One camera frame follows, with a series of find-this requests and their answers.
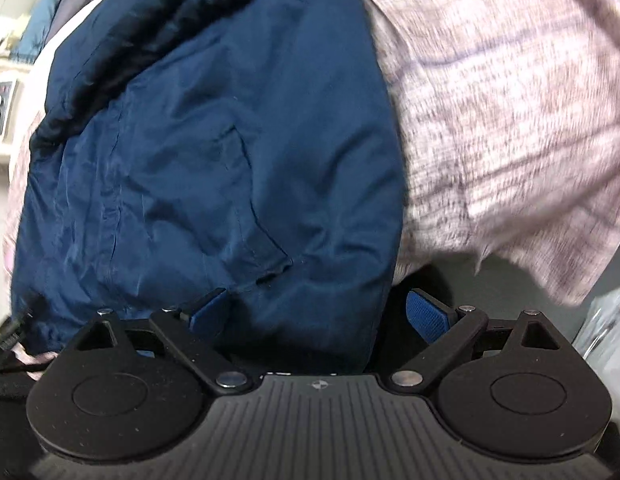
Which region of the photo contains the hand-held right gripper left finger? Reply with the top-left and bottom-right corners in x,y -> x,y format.
71,287 -> 251,393

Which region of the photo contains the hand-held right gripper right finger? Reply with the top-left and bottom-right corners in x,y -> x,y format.
389,287 -> 566,393

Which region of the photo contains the navy blue jacket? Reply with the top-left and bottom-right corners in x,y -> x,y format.
10,0 -> 405,376

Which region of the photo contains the clear plastic bag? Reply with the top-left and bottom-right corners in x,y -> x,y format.
572,285 -> 620,396

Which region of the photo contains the striped mauve bed cover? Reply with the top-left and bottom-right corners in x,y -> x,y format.
0,0 -> 620,381

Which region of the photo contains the white appliance with knobs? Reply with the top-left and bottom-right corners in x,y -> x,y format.
0,57 -> 36,166

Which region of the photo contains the light blue cloth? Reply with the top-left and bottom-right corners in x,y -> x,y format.
12,0 -> 81,63

